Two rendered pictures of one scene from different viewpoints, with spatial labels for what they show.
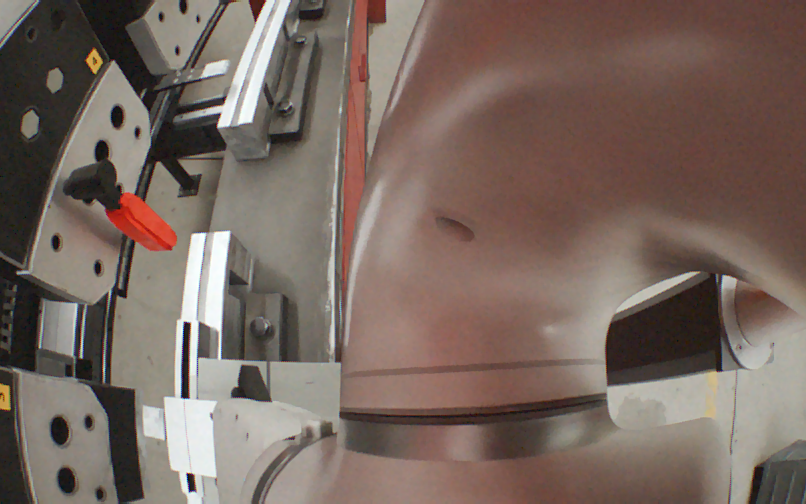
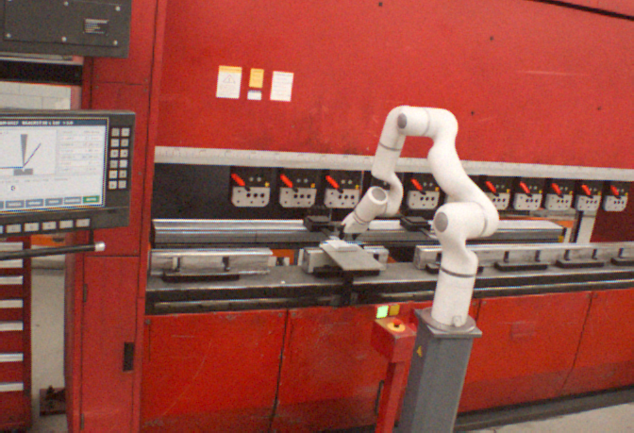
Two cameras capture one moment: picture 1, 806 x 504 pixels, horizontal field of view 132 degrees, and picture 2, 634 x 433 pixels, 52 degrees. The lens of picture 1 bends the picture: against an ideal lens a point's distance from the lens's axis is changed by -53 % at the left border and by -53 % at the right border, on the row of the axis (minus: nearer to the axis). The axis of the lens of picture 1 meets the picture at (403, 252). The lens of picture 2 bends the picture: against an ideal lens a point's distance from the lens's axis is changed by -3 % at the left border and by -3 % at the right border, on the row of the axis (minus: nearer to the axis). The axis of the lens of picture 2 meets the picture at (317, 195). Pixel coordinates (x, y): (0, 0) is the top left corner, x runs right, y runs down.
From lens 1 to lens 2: 266 cm
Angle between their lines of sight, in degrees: 69
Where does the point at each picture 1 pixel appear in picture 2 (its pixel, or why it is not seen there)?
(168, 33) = (413, 199)
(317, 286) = (386, 279)
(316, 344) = (370, 279)
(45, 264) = not seen: hidden behind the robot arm
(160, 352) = not seen: hidden behind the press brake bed
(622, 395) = not seen: outside the picture
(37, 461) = (349, 191)
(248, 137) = (419, 256)
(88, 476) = (345, 201)
